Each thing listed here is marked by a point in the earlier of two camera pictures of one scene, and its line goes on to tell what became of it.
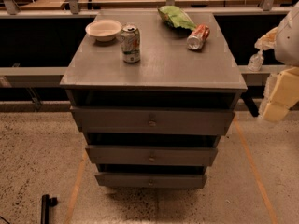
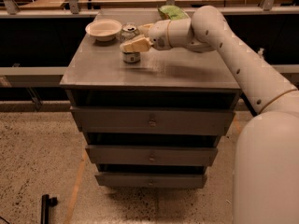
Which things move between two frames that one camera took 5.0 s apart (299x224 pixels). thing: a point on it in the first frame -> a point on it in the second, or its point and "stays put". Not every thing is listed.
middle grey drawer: (151, 156) stays put
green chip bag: (177, 17) stays put
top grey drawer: (151, 121) stays put
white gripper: (288, 39) -> (159, 34)
